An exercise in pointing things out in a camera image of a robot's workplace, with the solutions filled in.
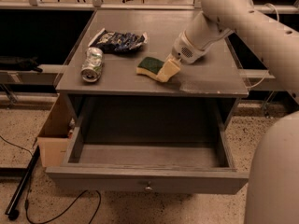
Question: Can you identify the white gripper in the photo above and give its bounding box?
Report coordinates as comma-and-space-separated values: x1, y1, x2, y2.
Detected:
156, 32, 206, 82

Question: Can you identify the green and yellow sponge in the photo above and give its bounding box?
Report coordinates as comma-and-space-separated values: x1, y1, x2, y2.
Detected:
136, 57, 164, 80

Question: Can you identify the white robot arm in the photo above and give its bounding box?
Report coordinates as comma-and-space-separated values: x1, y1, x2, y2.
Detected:
157, 0, 299, 224

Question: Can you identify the open grey top drawer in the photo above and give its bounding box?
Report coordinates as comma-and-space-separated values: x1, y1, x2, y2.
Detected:
45, 96, 251, 195

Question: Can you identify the grey wooden cabinet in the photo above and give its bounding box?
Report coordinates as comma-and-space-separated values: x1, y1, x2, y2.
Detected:
55, 9, 249, 133

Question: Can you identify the crumpled blue chip bag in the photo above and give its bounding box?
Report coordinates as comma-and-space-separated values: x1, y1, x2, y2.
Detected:
89, 28, 148, 54

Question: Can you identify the crushed silver soda can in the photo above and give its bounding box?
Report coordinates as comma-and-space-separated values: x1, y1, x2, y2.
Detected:
80, 47, 104, 83

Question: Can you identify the brown cardboard box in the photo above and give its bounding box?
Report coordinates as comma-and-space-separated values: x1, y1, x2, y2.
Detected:
37, 95, 72, 168

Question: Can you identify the black metal bar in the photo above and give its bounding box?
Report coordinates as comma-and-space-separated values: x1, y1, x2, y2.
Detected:
1, 147, 40, 220

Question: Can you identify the white hanging cable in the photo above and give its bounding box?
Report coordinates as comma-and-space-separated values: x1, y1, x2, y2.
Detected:
246, 3, 280, 90

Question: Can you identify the black object on rail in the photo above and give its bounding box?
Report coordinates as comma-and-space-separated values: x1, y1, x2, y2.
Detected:
0, 56, 43, 73

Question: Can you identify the black floor cable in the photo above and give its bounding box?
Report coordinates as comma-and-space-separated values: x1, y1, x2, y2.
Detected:
0, 135, 102, 224

